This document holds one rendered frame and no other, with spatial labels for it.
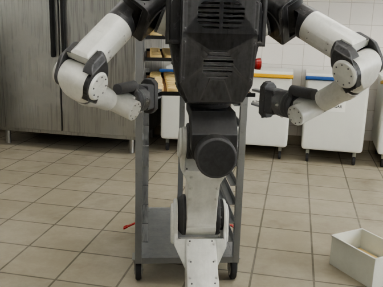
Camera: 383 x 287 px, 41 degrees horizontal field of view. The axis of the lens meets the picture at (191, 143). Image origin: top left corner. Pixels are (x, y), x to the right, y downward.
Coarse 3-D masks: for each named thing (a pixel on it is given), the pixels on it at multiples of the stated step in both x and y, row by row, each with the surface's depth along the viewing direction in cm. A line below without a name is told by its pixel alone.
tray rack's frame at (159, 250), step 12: (180, 96) 279; (180, 108) 281; (180, 120) 282; (180, 168) 289; (180, 180) 291; (180, 192) 293; (156, 216) 281; (168, 216) 281; (156, 228) 265; (168, 228) 265; (156, 240) 251; (168, 240) 251; (144, 252) 238; (156, 252) 238; (168, 252) 238; (228, 252) 240; (228, 264) 246
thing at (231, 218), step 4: (220, 184) 277; (220, 188) 277; (220, 192) 271; (224, 192) 263; (220, 196) 265; (224, 196) 262; (228, 204) 249; (232, 212) 237; (232, 216) 237; (232, 220) 234
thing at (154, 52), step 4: (152, 48) 259; (156, 48) 260; (164, 48) 262; (168, 48) 263; (148, 52) 259; (152, 52) 232; (156, 52) 232; (160, 52) 234; (164, 52) 233; (168, 52) 234; (148, 56) 233; (152, 56) 215; (156, 56) 215; (160, 56) 216; (164, 56) 223; (168, 56) 216
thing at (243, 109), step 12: (240, 108) 220; (240, 120) 220; (240, 132) 221; (240, 144) 223; (240, 156) 224; (240, 168) 225; (240, 180) 227; (240, 192) 228; (240, 204) 230; (240, 216) 231; (240, 228) 233
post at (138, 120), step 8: (136, 40) 209; (136, 48) 209; (136, 56) 210; (136, 64) 211; (136, 72) 212; (136, 80) 212; (136, 120) 217; (136, 128) 217; (136, 136) 218; (136, 144) 219; (136, 152) 220; (136, 160) 221; (136, 168) 222; (136, 176) 223; (136, 184) 224; (136, 192) 224; (136, 200) 225; (136, 208) 226; (136, 216) 227; (136, 224) 228; (136, 232) 229; (136, 240) 230; (136, 248) 231; (136, 256) 232
